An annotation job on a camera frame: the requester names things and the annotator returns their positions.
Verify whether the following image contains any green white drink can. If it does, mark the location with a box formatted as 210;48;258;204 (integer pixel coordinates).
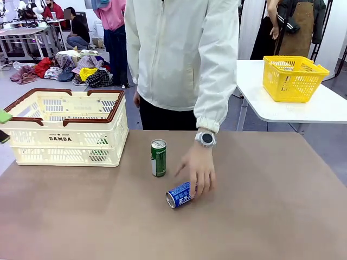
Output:
89;137;109;163

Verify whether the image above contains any dark green drink can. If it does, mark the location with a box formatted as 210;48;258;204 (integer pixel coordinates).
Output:
150;139;167;178

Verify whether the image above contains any blue drink can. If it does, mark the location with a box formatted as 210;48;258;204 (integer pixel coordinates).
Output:
165;181;198;209

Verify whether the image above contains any person's left forearm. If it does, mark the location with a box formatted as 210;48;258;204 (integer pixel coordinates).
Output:
194;67;239;135

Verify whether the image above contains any person's right forearm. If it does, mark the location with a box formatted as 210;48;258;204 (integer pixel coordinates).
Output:
124;40;142;95

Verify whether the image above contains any yellow plastic basket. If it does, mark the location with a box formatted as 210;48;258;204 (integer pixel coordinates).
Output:
262;55;330;103

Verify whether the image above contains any person's left hand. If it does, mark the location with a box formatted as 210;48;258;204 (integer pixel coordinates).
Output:
175;147;217;200

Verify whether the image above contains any pink patterned cloth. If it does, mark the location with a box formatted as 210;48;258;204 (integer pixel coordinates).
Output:
10;66;38;85

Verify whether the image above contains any red cloth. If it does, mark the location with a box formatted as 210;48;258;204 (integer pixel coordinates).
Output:
34;57;53;79

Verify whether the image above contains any grey work desk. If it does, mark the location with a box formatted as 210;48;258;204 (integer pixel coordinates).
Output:
0;26;59;62

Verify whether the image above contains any yellow cloth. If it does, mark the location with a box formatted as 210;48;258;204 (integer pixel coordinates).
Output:
79;67;98;81

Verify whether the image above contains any black white checked cloth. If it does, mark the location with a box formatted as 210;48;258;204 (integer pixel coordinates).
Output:
86;69;113;88

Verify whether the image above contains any person in black shirt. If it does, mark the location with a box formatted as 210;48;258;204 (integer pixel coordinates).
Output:
63;7;91;50

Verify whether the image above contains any person in red top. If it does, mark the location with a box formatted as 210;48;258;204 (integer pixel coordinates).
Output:
43;0;66;29

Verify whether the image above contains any person in pink top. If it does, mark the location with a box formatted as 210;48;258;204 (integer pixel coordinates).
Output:
91;0;130;89

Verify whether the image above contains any person in white jacket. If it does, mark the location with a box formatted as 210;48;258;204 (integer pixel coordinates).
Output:
124;0;240;135

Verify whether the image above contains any silver black wristwatch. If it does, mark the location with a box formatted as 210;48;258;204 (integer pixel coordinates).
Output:
194;131;217;148

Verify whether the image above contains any white side table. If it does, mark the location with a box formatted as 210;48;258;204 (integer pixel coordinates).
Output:
235;60;347;133

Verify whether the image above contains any black white-striped jacket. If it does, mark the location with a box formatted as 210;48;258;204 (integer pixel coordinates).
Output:
276;0;300;35

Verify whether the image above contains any brown apron on mannequin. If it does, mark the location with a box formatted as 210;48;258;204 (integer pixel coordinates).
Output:
278;0;326;57

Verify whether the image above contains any black metal stand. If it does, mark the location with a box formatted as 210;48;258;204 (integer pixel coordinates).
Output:
310;0;334;63

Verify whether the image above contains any cream brown-handled shopping basket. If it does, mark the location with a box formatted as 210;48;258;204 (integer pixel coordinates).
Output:
0;88;130;167

